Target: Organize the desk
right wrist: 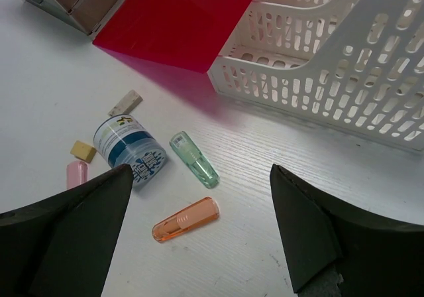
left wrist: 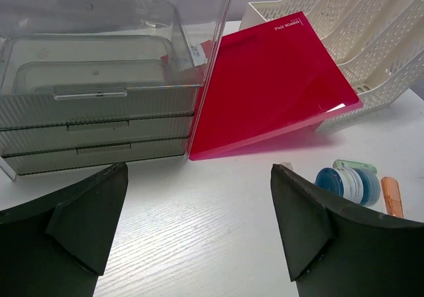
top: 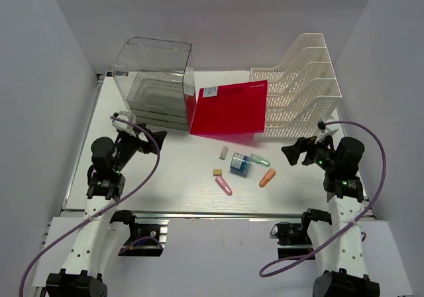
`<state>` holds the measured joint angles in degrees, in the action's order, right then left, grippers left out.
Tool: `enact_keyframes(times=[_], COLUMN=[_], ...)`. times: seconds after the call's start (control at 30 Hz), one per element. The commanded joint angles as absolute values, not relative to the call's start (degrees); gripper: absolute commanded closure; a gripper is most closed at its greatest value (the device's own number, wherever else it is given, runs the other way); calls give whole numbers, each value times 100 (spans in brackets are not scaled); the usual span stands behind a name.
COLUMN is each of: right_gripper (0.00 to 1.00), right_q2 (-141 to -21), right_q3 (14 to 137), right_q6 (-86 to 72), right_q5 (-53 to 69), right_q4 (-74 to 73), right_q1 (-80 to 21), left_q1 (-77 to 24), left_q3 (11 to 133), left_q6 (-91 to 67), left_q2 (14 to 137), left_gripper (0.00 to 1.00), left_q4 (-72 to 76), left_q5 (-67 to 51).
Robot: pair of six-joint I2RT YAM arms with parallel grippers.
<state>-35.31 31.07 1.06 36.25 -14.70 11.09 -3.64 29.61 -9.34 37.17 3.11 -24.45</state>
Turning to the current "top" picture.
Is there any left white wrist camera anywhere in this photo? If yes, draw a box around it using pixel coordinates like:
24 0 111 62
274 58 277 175
111 111 136 137

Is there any green transparent capsule case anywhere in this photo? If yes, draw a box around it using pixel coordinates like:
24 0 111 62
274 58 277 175
250 154 270 168

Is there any blue ink bottle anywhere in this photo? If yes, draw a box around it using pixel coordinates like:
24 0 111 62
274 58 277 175
230 152 252 178

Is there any white rectangular eraser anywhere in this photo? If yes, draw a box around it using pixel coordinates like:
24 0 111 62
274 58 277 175
219 147 229 160

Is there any orange transparent capsule case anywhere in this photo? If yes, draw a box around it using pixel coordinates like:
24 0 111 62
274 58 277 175
258 168 276 188

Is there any clear acrylic drawer organizer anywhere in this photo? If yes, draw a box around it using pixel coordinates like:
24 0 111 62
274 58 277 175
111 36 197 131

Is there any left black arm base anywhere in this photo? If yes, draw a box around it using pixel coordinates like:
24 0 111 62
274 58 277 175
111 210 164 257

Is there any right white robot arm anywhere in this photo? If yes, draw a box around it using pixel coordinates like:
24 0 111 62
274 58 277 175
282 137 380 296

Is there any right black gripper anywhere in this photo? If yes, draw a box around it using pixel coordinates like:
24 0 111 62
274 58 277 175
282 131 339 172

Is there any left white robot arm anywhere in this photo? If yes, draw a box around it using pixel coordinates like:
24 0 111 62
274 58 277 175
46 131 167 296

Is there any red plastic folder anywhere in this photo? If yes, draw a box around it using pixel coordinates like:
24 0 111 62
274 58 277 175
189 80 268 138

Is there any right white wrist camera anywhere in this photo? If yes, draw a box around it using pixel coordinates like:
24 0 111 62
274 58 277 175
315 116 339 144

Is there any white mesh file rack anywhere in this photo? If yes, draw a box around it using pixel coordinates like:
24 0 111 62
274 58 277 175
249 33 342 141

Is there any pink transparent capsule case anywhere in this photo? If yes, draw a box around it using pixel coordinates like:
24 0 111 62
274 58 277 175
215 176 233 196

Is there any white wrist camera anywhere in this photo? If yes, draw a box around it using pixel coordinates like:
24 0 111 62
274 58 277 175
111 111 136 137
315 116 339 144

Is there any small tan eraser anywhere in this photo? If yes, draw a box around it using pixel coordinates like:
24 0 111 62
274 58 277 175
213 169 222 176

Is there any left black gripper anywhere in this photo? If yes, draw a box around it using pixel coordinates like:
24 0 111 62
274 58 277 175
113 123 166 172

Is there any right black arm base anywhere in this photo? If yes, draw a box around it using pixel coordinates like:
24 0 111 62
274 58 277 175
270 208 332 259

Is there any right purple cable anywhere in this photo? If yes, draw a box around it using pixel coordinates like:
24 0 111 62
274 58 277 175
258 120 387 278

